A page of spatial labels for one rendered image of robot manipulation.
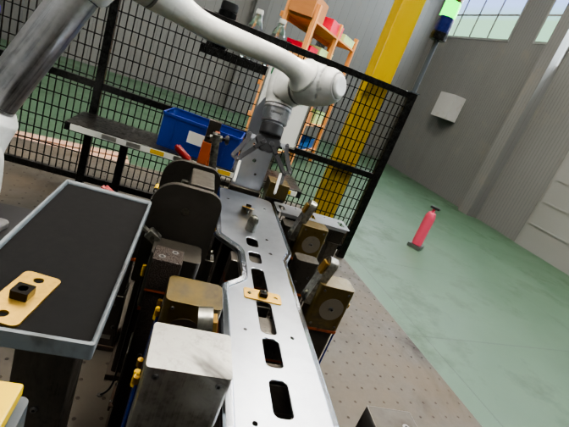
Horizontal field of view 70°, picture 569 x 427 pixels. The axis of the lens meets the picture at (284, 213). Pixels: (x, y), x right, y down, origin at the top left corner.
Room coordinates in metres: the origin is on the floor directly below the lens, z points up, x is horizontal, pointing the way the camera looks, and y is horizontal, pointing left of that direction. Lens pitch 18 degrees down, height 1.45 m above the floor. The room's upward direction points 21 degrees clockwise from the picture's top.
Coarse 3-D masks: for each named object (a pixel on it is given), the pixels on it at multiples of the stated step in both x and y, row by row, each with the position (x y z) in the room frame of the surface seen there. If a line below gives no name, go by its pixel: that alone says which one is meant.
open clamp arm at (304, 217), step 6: (306, 204) 1.21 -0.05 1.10; (312, 204) 1.20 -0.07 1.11; (306, 210) 1.20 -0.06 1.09; (312, 210) 1.19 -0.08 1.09; (300, 216) 1.21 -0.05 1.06; (306, 216) 1.19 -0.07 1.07; (300, 222) 1.19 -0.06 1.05; (306, 222) 1.19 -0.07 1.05; (294, 228) 1.19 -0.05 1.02; (300, 228) 1.19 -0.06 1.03; (288, 234) 1.20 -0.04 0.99; (294, 234) 1.19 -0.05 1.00; (294, 240) 1.19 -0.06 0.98
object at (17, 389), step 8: (0, 384) 0.23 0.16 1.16; (8, 384) 0.23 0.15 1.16; (16, 384) 0.24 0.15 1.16; (0, 392) 0.23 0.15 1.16; (8, 392) 0.23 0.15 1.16; (16, 392) 0.23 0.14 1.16; (0, 400) 0.22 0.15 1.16; (8, 400) 0.22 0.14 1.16; (16, 400) 0.23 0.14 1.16; (0, 408) 0.21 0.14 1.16; (8, 408) 0.22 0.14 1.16; (0, 416) 0.21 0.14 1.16; (8, 416) 0.22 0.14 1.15; (0, 424) 0.20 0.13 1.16
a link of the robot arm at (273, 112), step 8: (264, 104) 1.32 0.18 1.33; (272, 104) 1.29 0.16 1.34; (280, 104) 1.30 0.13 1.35; (264, 112) 1.30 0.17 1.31; (272, 112) 1.29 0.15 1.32; (280, 112) 1.29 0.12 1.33; (288, 112) 1.31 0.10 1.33; (264, 120) 1.30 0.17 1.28; (272, 120) 1.29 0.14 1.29; (280, 120) 1.29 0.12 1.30
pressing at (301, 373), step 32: (224, 192) 1.33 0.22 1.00; (224, 224) 1.07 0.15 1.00; (288, 256) 1.03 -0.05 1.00; (224, 288) 0.74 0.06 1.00; (288, 288) 0.85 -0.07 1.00; (224, 320) 0.63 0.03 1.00; (256, 320) 0.68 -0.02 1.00; (288, 320) 0.72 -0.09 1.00; (256, 352) 0.59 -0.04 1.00; (288, 352) 0.62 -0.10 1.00; (256, 384) 0.52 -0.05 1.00; (288, 384) 0.54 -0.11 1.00; (320, 384) 0.57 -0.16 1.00; (224, 416) 0.43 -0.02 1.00; (256, 416) 0.46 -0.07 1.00; (320, 416) 0.50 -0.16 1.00
